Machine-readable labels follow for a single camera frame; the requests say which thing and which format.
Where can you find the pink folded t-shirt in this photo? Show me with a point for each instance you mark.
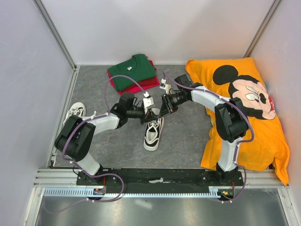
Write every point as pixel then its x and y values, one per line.
pixel 121 83

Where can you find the left aluminium frame post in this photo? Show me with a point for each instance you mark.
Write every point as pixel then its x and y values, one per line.
pixel 55 33

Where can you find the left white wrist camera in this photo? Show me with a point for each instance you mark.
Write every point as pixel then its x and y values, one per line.
pixel 148 101

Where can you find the orange Mickey Mouse pillow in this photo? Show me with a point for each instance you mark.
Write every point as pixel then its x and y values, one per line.
pixel 264 145

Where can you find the grey slotted cable duct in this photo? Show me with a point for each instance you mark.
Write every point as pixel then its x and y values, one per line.
pixel 148 192

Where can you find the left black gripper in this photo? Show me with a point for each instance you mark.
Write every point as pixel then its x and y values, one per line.
pixel 150 117

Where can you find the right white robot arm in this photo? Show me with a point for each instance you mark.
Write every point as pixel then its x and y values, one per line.
pixel 230 118

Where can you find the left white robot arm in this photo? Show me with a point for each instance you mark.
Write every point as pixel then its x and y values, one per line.
pixel 76 136

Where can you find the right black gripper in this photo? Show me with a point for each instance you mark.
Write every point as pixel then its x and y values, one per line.
pixel 166 97

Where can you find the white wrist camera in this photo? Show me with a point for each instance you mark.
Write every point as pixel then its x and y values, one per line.
pixel 148 101
pixel 166 87

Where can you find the front aluminium rail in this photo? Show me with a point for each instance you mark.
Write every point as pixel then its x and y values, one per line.
pixel 66 178

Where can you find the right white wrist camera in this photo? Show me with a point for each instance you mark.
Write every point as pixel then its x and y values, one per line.
pixel 166 87

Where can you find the red folded t-shirt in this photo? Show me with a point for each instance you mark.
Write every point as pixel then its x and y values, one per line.
pixel 145 84

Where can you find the black white sneaker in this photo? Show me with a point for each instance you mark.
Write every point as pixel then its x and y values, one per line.
pixel 152 134
pixel 78 109

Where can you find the green folded t-shirt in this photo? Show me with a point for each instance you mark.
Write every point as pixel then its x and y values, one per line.
pixel 137 67

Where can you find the aluminium frame post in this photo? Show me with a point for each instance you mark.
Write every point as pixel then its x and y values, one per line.
pixel 263 26
pixel 55 33

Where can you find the right aluminium frame post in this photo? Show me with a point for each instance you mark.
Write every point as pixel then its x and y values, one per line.
pixel 263 26

